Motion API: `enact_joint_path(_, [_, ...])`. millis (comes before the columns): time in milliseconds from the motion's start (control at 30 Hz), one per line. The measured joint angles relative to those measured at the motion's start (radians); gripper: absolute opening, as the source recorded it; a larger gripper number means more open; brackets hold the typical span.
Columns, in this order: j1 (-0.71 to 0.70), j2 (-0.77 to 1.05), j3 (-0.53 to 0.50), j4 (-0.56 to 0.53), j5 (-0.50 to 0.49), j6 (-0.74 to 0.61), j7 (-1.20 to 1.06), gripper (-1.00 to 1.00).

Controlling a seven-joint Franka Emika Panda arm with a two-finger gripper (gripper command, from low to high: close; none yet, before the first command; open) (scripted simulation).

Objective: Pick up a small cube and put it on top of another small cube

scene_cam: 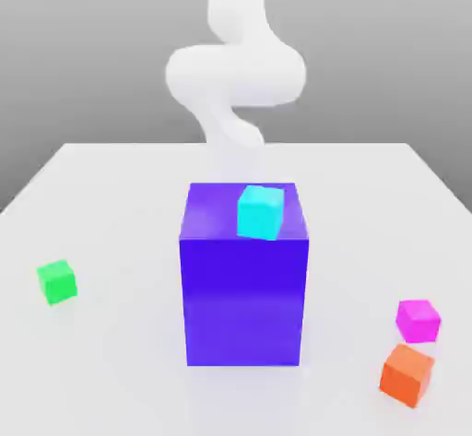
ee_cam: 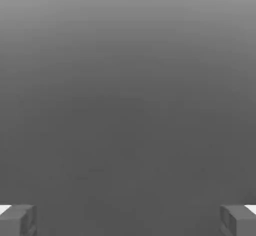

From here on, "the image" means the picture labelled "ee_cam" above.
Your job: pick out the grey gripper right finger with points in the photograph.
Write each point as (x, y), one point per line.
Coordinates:
(240, 220)

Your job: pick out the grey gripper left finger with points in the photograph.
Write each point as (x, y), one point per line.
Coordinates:
(14, 220)

